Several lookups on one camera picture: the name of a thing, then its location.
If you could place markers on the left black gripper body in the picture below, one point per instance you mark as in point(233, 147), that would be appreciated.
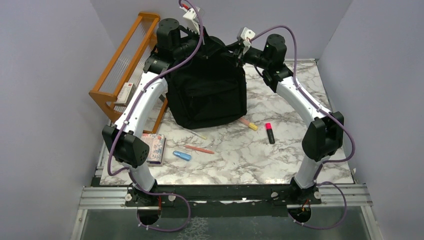
point(188, 44)

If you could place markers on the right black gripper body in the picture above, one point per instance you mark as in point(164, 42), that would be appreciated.
point(252, 56)

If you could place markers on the black backpack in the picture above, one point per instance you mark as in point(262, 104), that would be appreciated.
point(208, 91)

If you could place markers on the floral cover book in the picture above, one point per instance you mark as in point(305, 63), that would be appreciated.
point(156, 143)

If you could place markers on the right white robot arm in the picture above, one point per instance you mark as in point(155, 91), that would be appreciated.
point(324, 134)

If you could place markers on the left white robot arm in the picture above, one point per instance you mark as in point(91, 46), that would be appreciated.
point(127, 151)

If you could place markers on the orange wooden rack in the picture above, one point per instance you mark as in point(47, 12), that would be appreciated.
point(126, 65)

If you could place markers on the peach yellow highlighter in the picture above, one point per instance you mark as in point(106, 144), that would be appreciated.
point(249, 124)

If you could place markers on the black pink highlighter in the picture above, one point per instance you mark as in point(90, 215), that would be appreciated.
point(270, 133)

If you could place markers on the small white red box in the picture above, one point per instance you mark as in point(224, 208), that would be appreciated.
point(125, 95)

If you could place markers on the white yellow-tipped pen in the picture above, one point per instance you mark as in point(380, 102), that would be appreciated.
point(198, 134)

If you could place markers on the orange pen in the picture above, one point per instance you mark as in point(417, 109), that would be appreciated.
point(199, 149)

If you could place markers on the blue glue stick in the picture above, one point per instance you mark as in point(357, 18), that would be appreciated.
point(182, 155)

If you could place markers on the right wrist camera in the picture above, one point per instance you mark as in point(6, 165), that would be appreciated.
point(245, 36)

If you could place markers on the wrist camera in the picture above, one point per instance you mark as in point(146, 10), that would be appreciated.
point(192, 18)
point(245, 36)

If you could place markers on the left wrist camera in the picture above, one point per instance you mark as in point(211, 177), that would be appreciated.
point(192, 18)

